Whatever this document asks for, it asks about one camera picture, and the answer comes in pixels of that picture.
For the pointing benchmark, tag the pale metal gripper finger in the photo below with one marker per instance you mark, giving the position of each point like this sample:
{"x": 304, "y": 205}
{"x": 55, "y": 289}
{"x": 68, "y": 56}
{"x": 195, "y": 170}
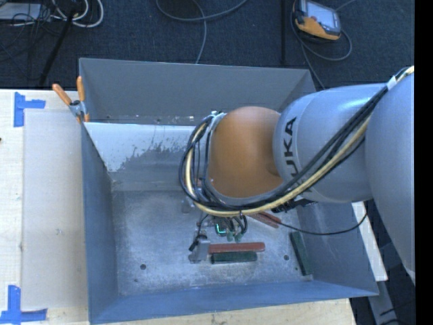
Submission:
{"x": 200, "y": 252}
{"x": 188, "y": 206}

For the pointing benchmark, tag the red-brown flat block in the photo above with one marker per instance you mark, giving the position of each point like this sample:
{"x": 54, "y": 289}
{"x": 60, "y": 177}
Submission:
{"x": 269, "y": 219}
{"x": 236, "y": 247}

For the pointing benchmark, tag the dark green flat block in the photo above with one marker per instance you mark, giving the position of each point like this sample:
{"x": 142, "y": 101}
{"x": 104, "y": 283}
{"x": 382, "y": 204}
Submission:
{"x": 233, "y": 257}
{"x": 301, "y": 254}

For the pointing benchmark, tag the grey metal bin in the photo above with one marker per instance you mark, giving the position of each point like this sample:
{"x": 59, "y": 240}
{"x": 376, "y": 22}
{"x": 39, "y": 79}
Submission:
{"x": 159, "y": 235}

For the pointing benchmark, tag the pale wood board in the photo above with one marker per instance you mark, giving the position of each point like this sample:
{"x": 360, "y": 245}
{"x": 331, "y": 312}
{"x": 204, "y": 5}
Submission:
{"x": 54, "y": 195}

